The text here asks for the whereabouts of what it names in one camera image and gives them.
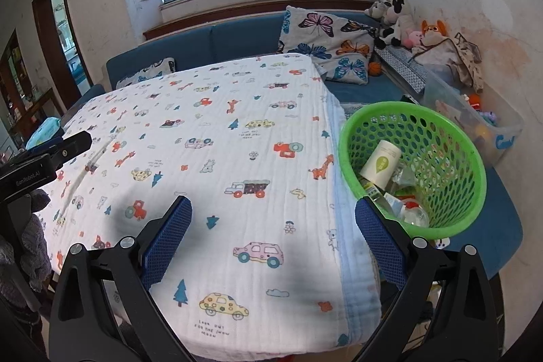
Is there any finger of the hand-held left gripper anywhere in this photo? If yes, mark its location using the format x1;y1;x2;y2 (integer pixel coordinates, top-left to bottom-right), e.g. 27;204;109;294
17;136;64;158
46;130;93;170

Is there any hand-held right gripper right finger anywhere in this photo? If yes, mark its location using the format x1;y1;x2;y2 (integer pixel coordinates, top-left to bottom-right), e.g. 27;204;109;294
355;196;503;362

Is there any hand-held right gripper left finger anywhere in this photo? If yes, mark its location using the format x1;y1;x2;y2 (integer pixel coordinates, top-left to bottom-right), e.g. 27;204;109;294
49;194;193;362

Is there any white milk carton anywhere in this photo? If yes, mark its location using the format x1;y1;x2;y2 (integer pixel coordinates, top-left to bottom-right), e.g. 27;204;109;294
362;182;410;221

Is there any clear and orange plastic capsule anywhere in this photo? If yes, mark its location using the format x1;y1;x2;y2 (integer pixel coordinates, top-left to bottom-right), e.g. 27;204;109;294
399;203;430;228

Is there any white bottle with green label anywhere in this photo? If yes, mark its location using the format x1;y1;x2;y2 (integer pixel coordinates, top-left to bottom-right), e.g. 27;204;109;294
358;139;403;191

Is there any green plastic basket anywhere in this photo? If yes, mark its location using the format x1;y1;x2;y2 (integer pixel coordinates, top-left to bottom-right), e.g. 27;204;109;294
338;101;488;240

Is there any blue wet wipes pack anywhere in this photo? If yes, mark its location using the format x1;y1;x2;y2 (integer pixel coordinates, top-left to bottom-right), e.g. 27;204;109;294
32;117;64;146

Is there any dark wooden shelf cabinet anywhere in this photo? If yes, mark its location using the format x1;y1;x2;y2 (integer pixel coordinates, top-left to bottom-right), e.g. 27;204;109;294
0;29;54;146

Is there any small printed pillow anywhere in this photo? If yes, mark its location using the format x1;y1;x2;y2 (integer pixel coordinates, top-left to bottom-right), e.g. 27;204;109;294
115;57;176;89

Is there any clear plastic storage bin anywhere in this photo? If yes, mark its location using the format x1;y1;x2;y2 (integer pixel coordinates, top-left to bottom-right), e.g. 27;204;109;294
422;67;524;168

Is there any blue patterned cloth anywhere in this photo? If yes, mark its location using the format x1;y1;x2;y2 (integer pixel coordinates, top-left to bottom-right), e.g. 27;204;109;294
375;47;427;93

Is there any grey folded cloth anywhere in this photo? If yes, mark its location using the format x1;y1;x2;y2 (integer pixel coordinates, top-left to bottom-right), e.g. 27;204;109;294
411;42;461;68

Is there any beige patterned cloth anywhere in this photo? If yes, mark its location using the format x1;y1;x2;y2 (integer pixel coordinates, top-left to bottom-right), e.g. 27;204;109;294
454;32;485;93

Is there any blue sofa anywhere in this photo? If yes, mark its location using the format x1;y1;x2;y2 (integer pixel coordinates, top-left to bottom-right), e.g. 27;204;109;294
63;10;524;280

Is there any butterfly print pillow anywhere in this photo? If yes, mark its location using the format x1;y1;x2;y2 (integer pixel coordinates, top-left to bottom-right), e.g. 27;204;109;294
278;6;380;85

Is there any pink plush toy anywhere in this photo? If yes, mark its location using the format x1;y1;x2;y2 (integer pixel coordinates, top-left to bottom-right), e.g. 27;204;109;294
401;30;425;49

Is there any orange fox plush toy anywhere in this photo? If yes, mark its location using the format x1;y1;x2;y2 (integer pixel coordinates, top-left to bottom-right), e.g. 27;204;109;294
420;19;448;46

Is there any cow plush toy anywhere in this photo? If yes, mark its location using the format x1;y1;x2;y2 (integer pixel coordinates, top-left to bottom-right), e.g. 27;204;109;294
374;0;418;49

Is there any grey plush toy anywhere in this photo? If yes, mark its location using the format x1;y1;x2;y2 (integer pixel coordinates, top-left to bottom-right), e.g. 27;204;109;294
367;1;389;20

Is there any brown wooden door frame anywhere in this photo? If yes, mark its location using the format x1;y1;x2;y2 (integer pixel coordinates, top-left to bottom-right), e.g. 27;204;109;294
32;0;93;97

